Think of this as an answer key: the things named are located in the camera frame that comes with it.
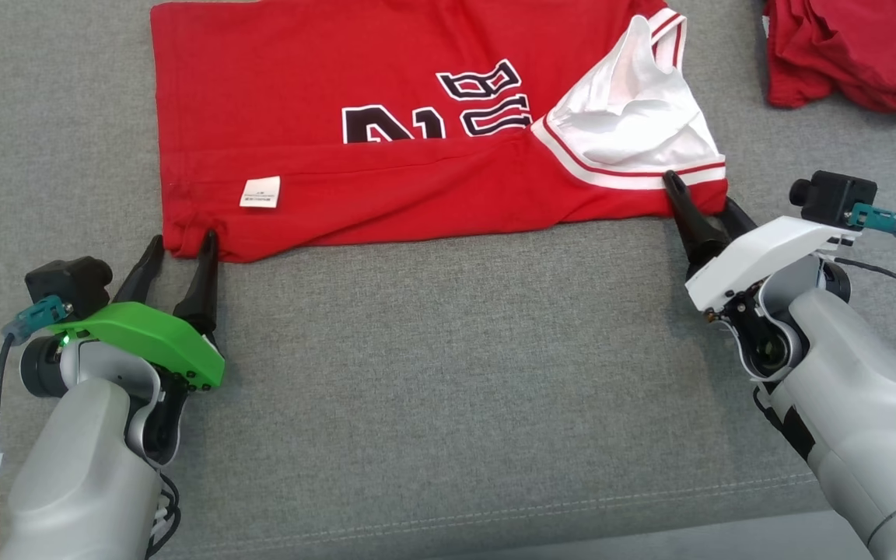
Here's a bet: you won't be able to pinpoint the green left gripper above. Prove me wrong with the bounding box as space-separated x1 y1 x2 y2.
47 229 226 391

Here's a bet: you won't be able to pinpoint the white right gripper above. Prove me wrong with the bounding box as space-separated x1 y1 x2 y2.
662 170 863 313

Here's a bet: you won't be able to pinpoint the red jersey with white trim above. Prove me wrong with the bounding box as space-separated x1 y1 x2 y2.
150 0 729 264

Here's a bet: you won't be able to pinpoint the red shorts with white stripe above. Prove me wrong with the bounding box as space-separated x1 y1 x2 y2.
763 0 896 119

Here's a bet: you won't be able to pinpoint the grey fabric sofa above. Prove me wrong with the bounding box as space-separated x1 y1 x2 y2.
0 0 896 560

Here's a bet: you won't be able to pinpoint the teal-plug left camera cable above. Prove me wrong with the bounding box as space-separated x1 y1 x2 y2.
0 296 74 560

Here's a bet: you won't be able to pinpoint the teal-plug camera cable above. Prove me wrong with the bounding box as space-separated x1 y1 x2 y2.
0 296 74 560
845 204 896 282

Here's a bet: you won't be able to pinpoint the teal-plug right camera cable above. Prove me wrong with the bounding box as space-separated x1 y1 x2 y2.
845 204 896 282

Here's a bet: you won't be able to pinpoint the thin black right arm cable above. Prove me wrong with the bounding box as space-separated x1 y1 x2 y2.
833 257 896 380

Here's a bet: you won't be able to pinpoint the black left arm cable bundle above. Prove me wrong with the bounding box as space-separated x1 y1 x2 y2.
145 471 182 558

